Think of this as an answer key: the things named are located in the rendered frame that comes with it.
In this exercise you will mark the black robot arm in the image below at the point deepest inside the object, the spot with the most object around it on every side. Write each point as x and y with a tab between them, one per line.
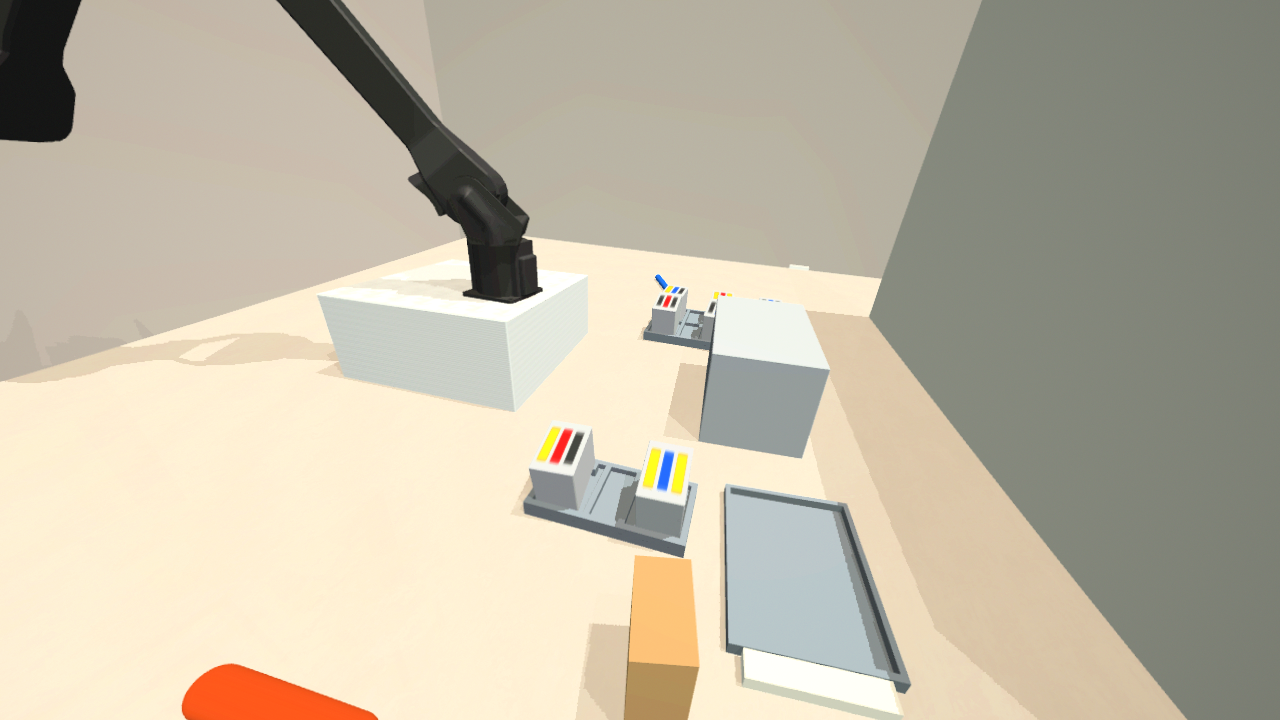
37	105

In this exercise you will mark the orange rectangular block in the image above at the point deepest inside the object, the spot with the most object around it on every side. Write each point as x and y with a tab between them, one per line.
663	654

